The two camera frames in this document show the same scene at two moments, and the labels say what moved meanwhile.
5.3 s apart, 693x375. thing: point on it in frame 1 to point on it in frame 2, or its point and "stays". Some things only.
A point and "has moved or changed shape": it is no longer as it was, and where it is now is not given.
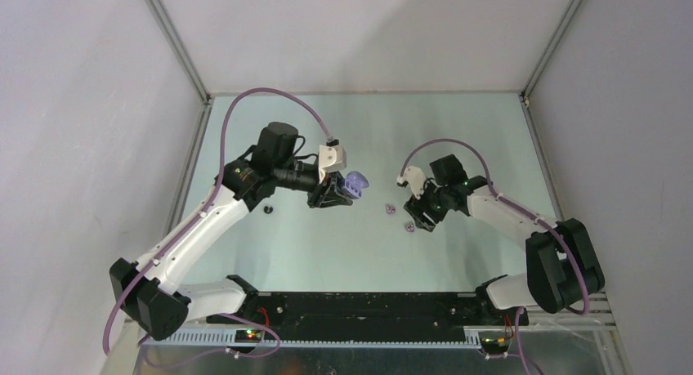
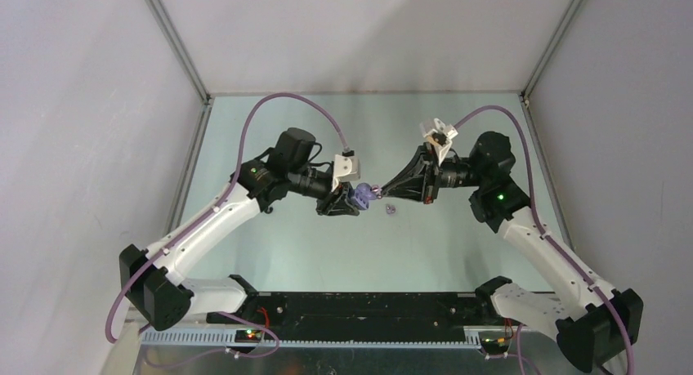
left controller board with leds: (251, 336) stays
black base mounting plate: (370, 311) stays
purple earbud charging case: (354, 183) has moved or changed shape
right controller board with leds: (495, 341) stays
